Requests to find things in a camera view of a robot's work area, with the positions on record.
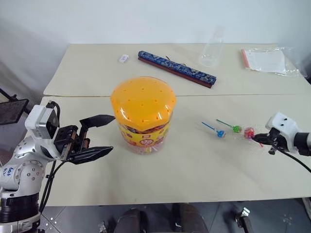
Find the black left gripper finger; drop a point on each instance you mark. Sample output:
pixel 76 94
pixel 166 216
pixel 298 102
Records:
pixel 92 153
pixel 99 120

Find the green lollipop with green stick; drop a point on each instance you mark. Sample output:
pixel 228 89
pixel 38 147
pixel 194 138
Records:
pixel 236 128

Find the clear bag with papers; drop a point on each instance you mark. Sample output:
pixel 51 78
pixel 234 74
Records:
pixel 267 60

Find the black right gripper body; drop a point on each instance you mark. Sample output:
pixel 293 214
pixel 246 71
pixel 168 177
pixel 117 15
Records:
pixel 278 142

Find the blue lollipop with blue stick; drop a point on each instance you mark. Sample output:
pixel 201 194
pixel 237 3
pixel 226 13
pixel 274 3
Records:
pixel 220 133

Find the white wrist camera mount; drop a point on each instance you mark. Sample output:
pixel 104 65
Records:
pixel 39 121
pixel 283 123

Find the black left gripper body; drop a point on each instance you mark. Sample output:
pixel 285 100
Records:
pixel 70 138

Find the red lollipop with red stick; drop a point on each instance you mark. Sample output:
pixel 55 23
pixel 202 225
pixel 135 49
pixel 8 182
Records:
pixel 248 132

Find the clear plastic lollipop jar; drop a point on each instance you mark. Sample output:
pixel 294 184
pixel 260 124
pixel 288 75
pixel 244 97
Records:
pixel 143 142

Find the orange perforated jar lid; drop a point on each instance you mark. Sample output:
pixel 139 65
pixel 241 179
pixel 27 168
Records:
pixel 143 102

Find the long blue patterned box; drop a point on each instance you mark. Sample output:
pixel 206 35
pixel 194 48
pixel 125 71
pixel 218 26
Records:
pixel 177 66

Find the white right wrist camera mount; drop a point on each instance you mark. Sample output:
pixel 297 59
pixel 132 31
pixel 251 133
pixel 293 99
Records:
pixel 283 123

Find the small white eraser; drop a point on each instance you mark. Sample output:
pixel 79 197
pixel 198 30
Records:
pixel 123 58

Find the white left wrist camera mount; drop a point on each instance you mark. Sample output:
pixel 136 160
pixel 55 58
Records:
pixel 39 121

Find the dark rounded shape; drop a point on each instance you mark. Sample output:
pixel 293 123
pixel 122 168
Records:
pixel 190 218
pixel 130 222

